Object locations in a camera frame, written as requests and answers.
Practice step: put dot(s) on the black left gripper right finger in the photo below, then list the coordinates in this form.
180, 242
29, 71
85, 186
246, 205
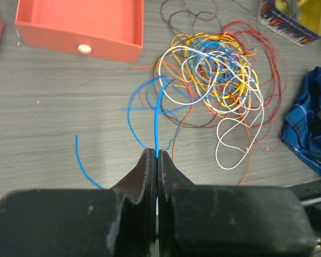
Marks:
220, 220

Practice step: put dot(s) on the blue plaid cloth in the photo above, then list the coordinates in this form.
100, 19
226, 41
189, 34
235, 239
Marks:
302, 127

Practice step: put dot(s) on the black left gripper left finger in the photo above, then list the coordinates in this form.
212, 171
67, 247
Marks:
120, 221

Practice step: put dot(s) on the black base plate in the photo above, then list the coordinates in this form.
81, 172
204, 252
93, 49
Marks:
310, 196

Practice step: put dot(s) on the orange plastic tray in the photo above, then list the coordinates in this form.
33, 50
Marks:
104, 29

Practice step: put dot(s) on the gold tin box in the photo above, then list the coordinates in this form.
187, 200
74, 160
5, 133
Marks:
296, 21

